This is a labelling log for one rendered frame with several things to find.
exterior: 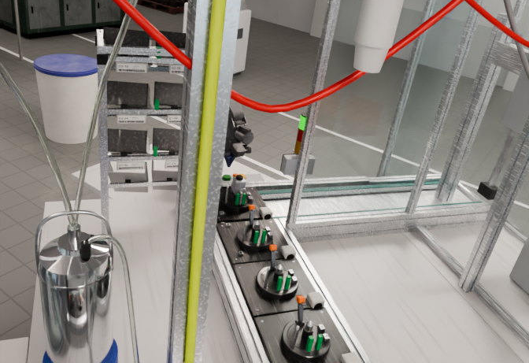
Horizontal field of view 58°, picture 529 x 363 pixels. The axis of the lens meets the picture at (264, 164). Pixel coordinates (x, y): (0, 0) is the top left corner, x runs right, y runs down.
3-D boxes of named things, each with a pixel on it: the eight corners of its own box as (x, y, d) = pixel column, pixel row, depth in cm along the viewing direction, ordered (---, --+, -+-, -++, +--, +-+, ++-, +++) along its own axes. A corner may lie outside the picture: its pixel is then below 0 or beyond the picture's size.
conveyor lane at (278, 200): (200, 210, 210) (201, 190, 205) (365, 199, 239) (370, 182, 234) (215, 250, 187) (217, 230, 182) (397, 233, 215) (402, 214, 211)
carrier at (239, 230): (215, 227, 185) (218, 200, 179) (273, 223, 193) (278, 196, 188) (231, 268, 165) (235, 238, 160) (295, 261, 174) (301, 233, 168)
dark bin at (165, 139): (154, 148, 186) (155, 128, 185) (188, 150, 188) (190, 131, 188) (152, 150, 158) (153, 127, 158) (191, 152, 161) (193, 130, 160)
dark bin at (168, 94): (156, 109, 178) (157, 90, 178) (191, 112, 181) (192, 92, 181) (153, 105, 151) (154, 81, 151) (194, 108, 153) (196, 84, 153)
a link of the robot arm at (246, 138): (225, 111, 201) (244, 121, 194) (240, 108, 206) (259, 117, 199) (223, 135, 206) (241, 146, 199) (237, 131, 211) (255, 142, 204)
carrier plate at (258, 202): (201, 193, 206) (201, 188, 205) (254, 190, 214) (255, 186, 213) (214, 225, 186) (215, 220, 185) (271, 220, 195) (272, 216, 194)
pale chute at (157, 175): (152, 189, 196) (153, 179, 198) (185, 190, 199) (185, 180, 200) (150, 170, 170) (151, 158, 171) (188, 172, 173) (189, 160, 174)
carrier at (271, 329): (253, 322, 145) (258, 290, 139) (323, 311, 153) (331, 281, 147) (280, 390, 125) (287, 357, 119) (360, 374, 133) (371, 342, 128)
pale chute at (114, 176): (114, 191, 191) (115, 180, 192) (148, 192, 194) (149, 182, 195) (106, 172, 165) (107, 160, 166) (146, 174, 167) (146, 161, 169)
